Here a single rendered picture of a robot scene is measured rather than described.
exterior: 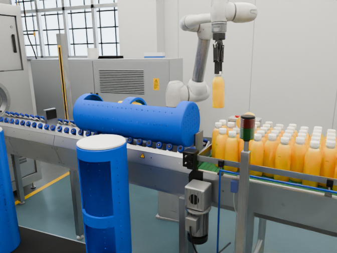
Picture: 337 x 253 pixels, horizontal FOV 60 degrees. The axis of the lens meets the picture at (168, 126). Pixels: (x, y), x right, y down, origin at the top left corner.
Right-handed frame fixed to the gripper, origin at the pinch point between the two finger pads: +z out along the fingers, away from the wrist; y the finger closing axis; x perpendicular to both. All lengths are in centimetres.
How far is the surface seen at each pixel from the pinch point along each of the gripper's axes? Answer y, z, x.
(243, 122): 48, 22, 30
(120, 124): 24, 35, -57
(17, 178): 5, 108, -211
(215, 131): 10.8, 36.2, 3.3
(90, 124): 24, 38, -85
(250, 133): 47, 27, 33
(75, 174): 17, 82, -112
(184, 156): 34, 47, -6
